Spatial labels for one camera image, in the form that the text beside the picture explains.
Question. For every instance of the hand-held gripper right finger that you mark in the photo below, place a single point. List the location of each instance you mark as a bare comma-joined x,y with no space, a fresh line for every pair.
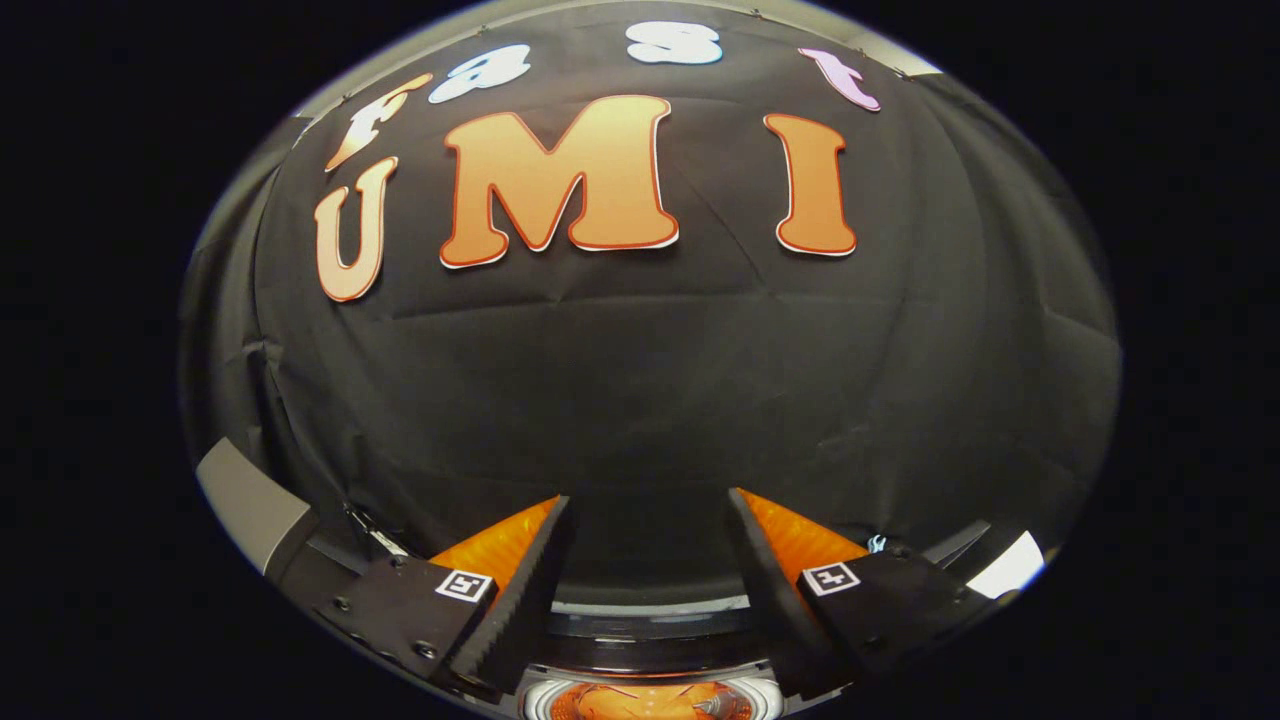
775,600

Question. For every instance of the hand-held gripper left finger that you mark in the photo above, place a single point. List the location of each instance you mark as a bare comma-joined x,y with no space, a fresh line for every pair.
520,600

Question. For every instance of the dark grey washing machine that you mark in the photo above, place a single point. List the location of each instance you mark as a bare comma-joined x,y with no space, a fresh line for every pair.
650,645

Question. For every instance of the orange button shirt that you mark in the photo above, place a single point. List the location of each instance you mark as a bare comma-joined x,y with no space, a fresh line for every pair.
620,706

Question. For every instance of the black backdrop cloth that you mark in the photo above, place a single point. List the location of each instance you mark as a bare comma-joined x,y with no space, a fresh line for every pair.
650,380

